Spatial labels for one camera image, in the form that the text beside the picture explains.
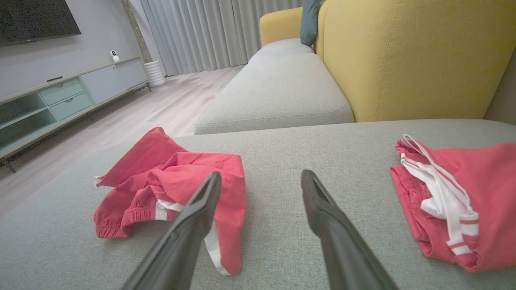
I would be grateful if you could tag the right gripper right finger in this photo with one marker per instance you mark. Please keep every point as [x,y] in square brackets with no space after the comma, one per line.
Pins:
[342,249]

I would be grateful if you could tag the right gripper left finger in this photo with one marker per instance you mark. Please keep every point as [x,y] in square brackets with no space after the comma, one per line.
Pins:
[181,241]

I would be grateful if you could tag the red mesh shorts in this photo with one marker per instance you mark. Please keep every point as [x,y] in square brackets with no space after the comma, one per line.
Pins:
[161,169]

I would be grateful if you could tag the red white basketball jersey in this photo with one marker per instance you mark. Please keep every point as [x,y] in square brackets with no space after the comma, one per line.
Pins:
[492,181]

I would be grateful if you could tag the grey sofa ottoman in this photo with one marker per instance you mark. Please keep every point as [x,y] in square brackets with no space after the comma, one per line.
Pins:
[274,161]

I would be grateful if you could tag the grey sofa seat cushion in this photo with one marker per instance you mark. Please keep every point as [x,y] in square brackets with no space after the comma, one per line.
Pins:
[278,92]
[282,46]

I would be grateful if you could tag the white ribbed floor vase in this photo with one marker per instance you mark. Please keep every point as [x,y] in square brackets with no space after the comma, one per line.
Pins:
[155,73]

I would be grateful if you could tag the pale green cabinet drawer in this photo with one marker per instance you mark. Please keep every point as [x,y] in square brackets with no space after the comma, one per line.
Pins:
[71,106]
[60,92]

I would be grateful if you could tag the pale green tv cabinet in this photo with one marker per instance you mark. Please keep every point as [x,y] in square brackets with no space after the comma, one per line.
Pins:
[105,80]

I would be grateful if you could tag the yellow sofa backrest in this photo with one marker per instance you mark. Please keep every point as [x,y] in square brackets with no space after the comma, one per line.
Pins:
[403,60]

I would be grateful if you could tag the black remote control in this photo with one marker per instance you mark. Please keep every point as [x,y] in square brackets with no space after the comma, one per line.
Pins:
[55,78]

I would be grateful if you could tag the grey pleated curtain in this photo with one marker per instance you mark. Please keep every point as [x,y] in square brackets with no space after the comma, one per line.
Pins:
[201,32]

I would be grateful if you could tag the blue throw pillow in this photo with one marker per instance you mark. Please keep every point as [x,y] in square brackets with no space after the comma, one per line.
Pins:
[309,22]

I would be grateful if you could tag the yellow sofa armrest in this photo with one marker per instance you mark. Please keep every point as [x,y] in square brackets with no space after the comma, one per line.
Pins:
[280,24]

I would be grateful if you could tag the black flat television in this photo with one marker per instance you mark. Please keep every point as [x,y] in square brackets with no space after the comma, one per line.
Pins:
[36,18]

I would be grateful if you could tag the small white security camera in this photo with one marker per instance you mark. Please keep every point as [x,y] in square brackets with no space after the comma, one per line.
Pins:
[115,55]

